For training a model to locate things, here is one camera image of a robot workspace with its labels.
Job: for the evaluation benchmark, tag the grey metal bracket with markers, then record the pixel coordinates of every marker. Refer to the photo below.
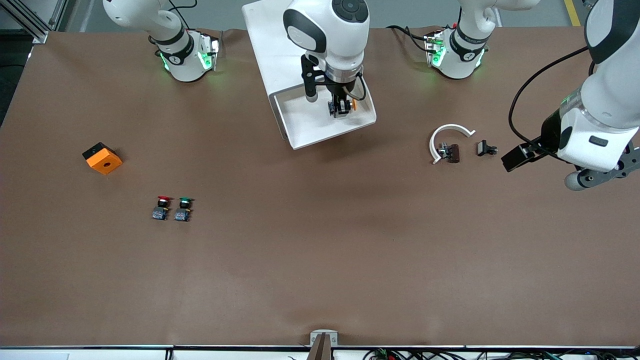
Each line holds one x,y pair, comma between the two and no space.
324,334

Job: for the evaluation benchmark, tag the small black clip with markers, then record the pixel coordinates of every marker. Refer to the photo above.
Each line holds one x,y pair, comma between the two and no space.
484,148

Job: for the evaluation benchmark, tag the yellow push button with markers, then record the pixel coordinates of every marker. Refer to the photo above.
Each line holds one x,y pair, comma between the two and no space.
354,104

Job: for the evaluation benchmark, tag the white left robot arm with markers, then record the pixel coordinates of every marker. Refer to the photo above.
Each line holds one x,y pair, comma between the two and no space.
607,100

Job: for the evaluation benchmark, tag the white plastic drawer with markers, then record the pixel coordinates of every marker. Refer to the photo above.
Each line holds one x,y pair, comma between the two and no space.
310,125

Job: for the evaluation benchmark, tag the red push button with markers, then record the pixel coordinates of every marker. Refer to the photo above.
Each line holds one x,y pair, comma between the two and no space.
161,207

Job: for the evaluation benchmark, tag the white table edge rail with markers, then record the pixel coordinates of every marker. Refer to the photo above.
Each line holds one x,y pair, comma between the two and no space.
100,353

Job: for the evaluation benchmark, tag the aluminium frame profile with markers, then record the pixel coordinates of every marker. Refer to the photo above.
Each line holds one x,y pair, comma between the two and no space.
35,27

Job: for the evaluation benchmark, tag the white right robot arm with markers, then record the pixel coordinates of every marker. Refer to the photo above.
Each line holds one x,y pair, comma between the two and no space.
340,40

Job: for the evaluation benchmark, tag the metal clamp at table edge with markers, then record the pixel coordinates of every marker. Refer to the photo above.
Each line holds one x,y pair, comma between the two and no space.
321,350

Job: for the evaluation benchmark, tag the orange box with hole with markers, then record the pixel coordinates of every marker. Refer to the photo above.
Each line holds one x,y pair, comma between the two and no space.
104,161

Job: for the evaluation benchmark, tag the green push button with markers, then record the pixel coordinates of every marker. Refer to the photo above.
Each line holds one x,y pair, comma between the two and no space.
183,208

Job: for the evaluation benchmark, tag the white curved plastic piece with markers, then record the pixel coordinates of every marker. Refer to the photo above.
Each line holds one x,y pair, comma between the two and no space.
436,137

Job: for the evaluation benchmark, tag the white drawer cabinet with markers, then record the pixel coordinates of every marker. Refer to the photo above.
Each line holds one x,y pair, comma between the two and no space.
270,50

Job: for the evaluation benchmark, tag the small brown component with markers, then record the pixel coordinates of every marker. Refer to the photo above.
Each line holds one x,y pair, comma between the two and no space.
453,153

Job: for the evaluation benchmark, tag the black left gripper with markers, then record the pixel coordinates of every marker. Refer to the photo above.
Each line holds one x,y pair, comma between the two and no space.
550,131

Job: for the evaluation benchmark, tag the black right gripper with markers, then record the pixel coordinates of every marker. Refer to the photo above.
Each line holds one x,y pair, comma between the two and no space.
339,93

